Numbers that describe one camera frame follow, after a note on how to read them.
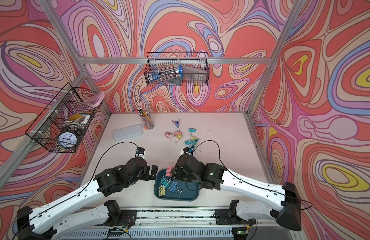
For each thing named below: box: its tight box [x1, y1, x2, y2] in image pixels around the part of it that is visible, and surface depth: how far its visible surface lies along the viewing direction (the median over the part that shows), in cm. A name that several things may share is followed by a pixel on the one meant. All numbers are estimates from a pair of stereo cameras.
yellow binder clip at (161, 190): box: [158, 184, 166, 197], surface depth 82 cm
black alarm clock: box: [56, 126, 81, 150], surface depth 69 cm
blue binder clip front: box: [168, 181, 183, 193], surface depth 84 cm
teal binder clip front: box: [160, 177, 174, 189], surface depth 85 cm
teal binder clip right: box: [188, 127, 197, 136], surface depth 110 cm
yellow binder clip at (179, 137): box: [175, 134, 183, 143], surface depth 103 cm
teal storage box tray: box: [154, 168, 201, 201], surface depth 83 cm
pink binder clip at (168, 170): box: [165, 165, 174, 177], surface depth 73 cm
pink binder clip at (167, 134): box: [164, 131, 172, 141], surface depth 104 cm
